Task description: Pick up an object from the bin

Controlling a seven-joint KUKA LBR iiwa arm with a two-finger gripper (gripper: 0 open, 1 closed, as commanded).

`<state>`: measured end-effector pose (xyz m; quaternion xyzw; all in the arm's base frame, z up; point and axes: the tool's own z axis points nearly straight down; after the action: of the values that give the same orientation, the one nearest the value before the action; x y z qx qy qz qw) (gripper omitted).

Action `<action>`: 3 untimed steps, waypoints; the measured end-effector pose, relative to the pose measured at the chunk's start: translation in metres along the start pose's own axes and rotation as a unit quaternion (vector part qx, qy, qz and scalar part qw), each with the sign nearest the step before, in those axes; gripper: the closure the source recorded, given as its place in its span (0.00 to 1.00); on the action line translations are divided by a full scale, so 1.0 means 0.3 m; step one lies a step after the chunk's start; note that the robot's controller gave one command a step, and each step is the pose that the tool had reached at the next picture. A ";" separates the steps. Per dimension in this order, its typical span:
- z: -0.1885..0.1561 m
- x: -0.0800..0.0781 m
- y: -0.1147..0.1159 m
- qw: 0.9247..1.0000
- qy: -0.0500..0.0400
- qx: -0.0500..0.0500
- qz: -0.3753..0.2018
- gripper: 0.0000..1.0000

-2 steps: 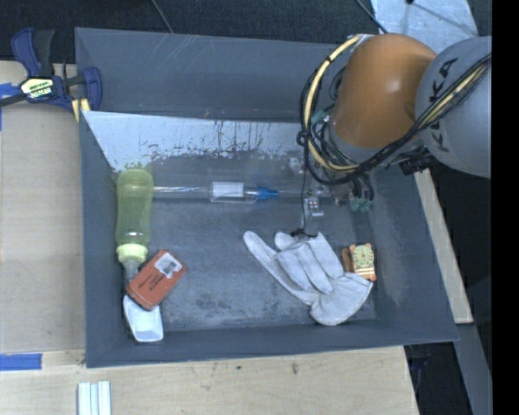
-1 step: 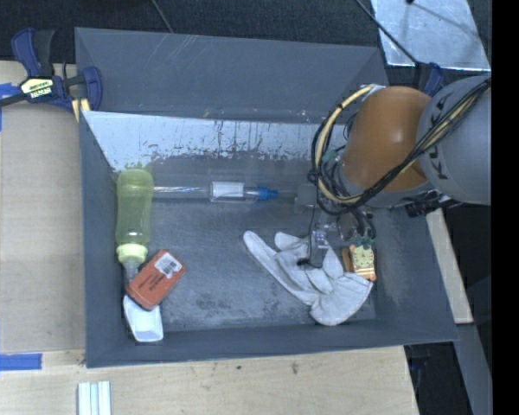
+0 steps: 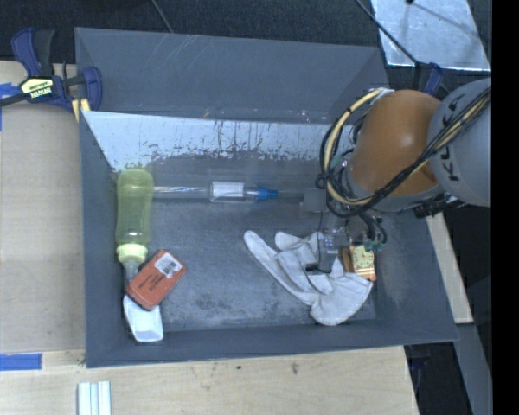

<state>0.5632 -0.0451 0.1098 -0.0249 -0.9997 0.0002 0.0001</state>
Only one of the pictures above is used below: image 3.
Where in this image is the clear tube with blue cap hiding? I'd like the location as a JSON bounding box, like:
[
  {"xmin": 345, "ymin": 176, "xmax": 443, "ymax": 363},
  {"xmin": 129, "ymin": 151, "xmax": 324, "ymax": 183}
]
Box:
[{"xmin": 152, "ymin": 180, "xmax": 304, "ymax": 205}]

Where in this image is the yellow-green clear baby bottle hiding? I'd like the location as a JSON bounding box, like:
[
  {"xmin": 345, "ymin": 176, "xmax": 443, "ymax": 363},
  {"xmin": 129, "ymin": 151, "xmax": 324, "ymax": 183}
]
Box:
[{"xmin": 113, "ymin": 168, "xmax": 156, "ymax": 277}]

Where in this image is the black cylinder on white bracket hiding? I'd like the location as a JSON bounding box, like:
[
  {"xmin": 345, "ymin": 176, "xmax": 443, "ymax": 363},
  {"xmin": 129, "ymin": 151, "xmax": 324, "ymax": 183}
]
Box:
[{"xmin": 413, "ymin": 193, "xmax": 466, "ymax": 220}]

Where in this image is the orange box with barcode label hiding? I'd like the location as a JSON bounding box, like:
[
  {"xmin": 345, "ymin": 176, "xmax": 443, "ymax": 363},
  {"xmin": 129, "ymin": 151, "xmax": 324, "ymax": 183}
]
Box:
[{"xmin": 125, "ymin": 248, "xmax": 188, "ymax": 313}]

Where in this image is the white work glove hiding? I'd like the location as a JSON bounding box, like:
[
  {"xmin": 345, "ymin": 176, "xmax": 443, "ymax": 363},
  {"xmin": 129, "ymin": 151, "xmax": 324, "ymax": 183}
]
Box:
[{"xmin": 242, "ymin": 229, "xmax": 375, "ymax": 327}]

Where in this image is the grey metal bin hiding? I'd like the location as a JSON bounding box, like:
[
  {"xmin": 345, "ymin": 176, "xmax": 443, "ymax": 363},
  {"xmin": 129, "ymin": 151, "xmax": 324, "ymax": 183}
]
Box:
[{"xmin": 74, "ymin": 26, "xmax": 460, "ymax": 369}]

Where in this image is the pale wood board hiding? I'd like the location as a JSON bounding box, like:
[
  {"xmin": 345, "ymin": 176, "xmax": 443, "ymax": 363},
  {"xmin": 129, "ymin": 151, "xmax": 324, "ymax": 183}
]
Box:
[{"xmin": 0, "ymin": 61, "xmax": 88, "ymax": 354}]

